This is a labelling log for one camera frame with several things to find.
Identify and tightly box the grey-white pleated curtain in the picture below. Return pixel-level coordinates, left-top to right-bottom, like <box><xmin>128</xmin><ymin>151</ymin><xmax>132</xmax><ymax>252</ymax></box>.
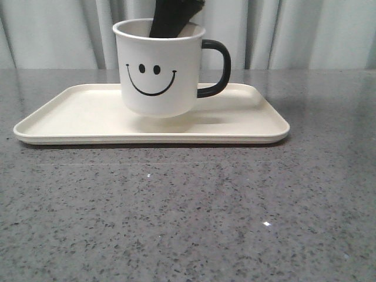
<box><xmin>1</xmin><ymin>1</ymin><xmax>375</xmax><ymax>69</ymax></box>

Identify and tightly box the cream rectangular plastic tray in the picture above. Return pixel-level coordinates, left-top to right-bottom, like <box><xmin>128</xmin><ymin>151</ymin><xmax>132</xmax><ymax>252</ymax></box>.
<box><xmin>14</xmin><ymin>83</ymin><xmax>290</xmax><ymax>145</ymax></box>

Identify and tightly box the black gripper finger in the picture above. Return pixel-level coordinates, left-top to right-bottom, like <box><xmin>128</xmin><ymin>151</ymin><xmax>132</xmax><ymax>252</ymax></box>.
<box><xmin>149</xmin><ymin>0</ymin><xmax>205</xmax><ymax>38</ymax></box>

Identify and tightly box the white smiley mug black handle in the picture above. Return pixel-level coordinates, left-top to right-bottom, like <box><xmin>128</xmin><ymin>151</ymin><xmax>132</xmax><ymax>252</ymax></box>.
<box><xmin>113</xmin><ymin>18</ymin><xmax>231</xmax><ymax>118</ymax></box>

